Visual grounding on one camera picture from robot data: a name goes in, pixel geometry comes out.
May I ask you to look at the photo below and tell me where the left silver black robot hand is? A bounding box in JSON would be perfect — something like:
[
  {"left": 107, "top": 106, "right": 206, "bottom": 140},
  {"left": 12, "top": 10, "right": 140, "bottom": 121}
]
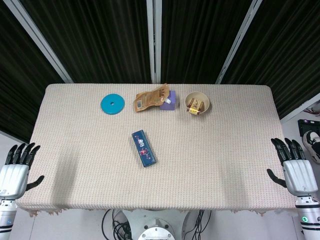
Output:
[{"left": 0, "top": 142, "right": 45, "bottom": 200}]

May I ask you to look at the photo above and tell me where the black curtain panel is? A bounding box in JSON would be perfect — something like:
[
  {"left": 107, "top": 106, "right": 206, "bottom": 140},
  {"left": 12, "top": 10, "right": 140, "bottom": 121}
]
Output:
[
  {"left": 14, "top": 0, "right": 153, "bottom": 84},
  {"left": 221, "top": 0, "right": 320, "bottom": 120},
  {"left": 161, "top": 0, "right": 253, "bottom": 85},
  {"left": 0, "top": 0, "right": 67, "bottom": 137}
]

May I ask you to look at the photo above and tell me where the yellow snack packet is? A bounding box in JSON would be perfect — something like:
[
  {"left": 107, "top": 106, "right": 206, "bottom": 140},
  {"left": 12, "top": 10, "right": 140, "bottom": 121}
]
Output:
[{"left": 186, "top": 106, "right": 202, "bottom": 116}]

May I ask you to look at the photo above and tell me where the purple foam cube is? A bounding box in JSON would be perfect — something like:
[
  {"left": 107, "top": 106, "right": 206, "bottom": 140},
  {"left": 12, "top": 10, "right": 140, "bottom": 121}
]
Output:
[{"left": 159, "top": 90, "right": 177, "bottom": 112}]

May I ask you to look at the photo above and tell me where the blue glasses case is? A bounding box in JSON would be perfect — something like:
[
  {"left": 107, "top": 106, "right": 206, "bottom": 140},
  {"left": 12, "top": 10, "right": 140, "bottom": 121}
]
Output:
[{"left": 131, "top": 128, "right": 158, "bottom": 168}]

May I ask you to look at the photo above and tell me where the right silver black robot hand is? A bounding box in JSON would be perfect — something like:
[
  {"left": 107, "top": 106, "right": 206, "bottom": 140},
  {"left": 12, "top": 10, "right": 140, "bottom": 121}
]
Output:
[{"left": 266, "top": 137, "right": 320, "bottom": 197}]

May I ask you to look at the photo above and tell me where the brown snack packet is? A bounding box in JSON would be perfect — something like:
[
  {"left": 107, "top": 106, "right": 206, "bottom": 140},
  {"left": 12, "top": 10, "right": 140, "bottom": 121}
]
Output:
[{"left": 187, "top": 97, "right": 205, "bottom": 110}]

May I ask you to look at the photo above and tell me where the white frame post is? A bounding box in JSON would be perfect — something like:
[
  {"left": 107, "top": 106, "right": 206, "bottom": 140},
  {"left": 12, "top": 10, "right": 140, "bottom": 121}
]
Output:
[
  {"left": 146, "top": 0, "right": 163, "bottom": 84},
  {"left": 279, "top": 92, "right": 320, "bottom": 123},
  {"left": 214, "top": 0, "right": 263, "bottom": 85},
  {"left": 4, "top": 0, "right": 74, "bottom": 84}
]

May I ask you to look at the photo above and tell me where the black device with purple light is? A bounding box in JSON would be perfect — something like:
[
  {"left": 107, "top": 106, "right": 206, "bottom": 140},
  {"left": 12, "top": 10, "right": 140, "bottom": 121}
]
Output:
[{"left": 297, "top": 119, "right": 320, "bottom": 137}]

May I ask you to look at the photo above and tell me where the beige bowl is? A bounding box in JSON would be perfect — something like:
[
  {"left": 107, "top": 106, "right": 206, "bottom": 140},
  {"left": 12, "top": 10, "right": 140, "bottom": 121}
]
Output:
[{"left": 184, "top": 91, "right": 210, "bottom": 116}]

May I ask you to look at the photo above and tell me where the white black sneaker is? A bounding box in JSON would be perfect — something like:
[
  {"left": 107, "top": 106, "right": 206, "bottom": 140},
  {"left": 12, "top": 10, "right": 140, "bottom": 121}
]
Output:
[{"left": 302, "top": 131, "right": 320, "bottom": 165}]

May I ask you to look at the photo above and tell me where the beige woven tablecloth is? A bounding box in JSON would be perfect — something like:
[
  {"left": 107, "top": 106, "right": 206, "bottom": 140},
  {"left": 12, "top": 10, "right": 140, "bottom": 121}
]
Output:
[{"left": 15, "top": 83, "right": 302, "bottom": 217}]

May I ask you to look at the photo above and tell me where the orange spout pouch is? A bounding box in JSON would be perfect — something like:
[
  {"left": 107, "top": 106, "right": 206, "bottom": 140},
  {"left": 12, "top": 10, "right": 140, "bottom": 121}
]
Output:
[{"left": 133, "top": 83, "right": 173, "bottom": 113}]

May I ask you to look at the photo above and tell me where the black cable bundle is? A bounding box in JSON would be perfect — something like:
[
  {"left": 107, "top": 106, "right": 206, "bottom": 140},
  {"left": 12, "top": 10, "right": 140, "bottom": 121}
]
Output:
[
  {"left": 101, "top": 208, "right": 133, "bottom": 240},
  {"left": 192, "top": 209, "right": 213, "bottom": 238}
]

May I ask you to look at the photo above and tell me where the teal round disc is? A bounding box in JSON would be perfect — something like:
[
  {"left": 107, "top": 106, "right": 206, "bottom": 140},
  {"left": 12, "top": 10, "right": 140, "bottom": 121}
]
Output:
[{"left": 100, "top": 93, "right": 121, "bottom": 116}]

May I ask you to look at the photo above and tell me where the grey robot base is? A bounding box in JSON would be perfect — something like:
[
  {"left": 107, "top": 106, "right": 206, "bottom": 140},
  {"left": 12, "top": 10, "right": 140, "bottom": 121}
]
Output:
[{"left": 119, "top": 209, "right": 193, "bottom": 240}]

